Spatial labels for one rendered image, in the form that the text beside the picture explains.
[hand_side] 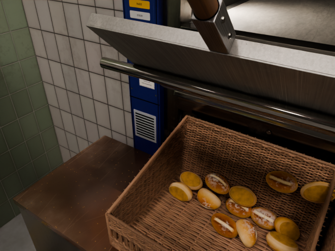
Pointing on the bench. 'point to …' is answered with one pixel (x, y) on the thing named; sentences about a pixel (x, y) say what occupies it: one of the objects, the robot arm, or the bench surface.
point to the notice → (146, 83)
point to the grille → (145, 125)
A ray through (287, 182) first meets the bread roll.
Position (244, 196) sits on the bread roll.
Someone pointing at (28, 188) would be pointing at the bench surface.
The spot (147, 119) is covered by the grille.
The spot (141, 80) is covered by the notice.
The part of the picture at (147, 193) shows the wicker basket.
